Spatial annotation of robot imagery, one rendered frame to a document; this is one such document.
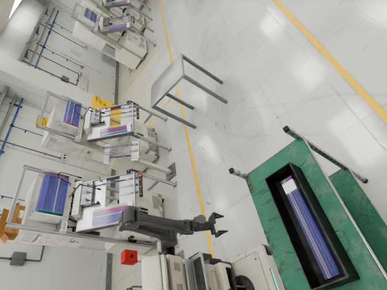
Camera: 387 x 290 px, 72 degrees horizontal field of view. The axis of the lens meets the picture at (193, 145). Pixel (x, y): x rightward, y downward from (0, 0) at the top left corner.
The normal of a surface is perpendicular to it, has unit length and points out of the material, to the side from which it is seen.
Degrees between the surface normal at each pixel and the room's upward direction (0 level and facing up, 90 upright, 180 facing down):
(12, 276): 90
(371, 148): 0
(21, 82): 90
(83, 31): 90
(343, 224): 0
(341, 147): 0
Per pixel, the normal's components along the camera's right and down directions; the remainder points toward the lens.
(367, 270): -0.75, -0.33
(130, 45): 0.16, 0.74
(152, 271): -0.13, -0.64
